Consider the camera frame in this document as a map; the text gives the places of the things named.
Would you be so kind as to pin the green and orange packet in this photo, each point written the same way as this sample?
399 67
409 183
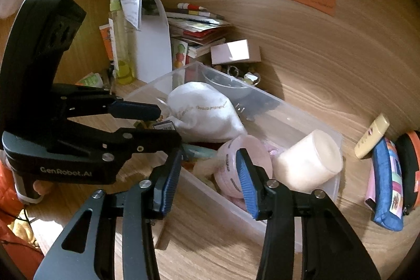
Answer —
88 80

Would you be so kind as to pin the macaron print book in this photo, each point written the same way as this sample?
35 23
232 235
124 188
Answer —
178 53

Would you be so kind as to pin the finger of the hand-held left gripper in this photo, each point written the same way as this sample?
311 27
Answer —
134 110
154 139

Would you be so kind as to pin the pile of small trinkets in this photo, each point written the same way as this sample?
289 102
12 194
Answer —
242 73

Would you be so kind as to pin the pink round device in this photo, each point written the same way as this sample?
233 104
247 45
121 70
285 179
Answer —
226 168

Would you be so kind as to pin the beige round puff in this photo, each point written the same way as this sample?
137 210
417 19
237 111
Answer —
203 168

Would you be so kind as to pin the teal tube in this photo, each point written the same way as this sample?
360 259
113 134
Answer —
197 152

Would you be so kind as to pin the white paper slip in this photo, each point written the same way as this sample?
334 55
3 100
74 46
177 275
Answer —
131 4

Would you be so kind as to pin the black labelled packet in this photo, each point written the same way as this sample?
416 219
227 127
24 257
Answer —
164 125

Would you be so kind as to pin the person's left forearm orange sleeve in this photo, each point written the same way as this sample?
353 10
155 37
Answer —
13 234

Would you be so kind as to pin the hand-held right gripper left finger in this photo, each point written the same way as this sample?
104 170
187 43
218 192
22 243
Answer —
170 181

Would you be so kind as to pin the clear bottle yellow-green liquid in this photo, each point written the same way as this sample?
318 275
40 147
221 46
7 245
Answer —
121 43

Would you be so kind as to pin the yellow cloth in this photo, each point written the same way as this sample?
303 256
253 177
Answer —
23 227

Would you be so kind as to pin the white cloth pouch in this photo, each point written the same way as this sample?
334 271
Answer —
203 116

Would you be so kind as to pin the beige tube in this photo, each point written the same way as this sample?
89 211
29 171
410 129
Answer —
372 140

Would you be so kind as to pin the small box with white lid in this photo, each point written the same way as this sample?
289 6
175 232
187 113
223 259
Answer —
234 52

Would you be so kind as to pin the blue patchwork pouch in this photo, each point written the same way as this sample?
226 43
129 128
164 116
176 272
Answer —
388 181

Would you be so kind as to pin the black case with orange zipper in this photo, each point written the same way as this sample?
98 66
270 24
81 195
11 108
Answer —
410 168

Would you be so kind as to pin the orange and white book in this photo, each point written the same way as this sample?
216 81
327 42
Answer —
106 40

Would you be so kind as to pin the stack of books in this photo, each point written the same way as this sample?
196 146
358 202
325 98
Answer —
197 30

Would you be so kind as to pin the person's left hand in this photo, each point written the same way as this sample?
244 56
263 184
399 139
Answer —
42 187

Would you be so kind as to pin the clear plastic bin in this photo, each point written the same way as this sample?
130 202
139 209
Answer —
213 198

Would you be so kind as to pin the glass bowl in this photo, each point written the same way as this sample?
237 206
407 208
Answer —
226 84

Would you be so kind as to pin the red and white pen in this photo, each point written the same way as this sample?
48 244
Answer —
192 6

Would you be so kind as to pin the white file holder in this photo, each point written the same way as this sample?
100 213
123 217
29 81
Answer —
152 47

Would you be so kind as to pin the white round jar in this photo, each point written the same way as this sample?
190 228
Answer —
308 162

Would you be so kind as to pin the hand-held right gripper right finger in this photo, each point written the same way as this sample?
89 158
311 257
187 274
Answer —
244 185

